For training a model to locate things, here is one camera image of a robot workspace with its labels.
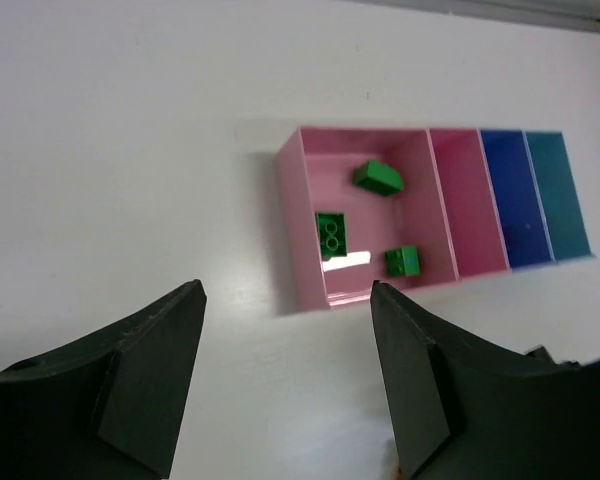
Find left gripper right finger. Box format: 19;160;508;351
370;281;600;479

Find small pink bin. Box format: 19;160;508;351
429;128;509;279

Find small green lego brick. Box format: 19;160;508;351
384;245;421;277

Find light blue bin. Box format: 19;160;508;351
526;132;592;262

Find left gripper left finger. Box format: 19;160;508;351
0;280;206;479

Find dark green lego brick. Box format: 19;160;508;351
352;159;404;197

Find dark blue bin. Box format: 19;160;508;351
480;129;554;269

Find large pink bin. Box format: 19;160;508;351
276;126;459;311

